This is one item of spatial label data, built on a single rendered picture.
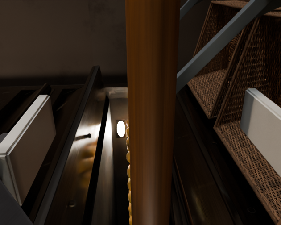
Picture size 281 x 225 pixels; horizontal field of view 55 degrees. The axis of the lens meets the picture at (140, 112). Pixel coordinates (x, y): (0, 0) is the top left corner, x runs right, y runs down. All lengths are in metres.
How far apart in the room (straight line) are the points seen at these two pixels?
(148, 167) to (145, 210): 0.04
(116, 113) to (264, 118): 1.66
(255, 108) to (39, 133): 0.13
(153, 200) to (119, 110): 1.61
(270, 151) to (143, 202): 0.09
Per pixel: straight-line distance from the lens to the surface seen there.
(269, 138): 0.17
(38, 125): 0.16
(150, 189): 0.19
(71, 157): 0.83
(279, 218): 0.81
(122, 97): 1.76
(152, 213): 0.20
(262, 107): 0.17
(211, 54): 0.56
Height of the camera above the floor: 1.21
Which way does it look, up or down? 2 degrees down
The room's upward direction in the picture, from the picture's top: 92 degrees counter-clockwise
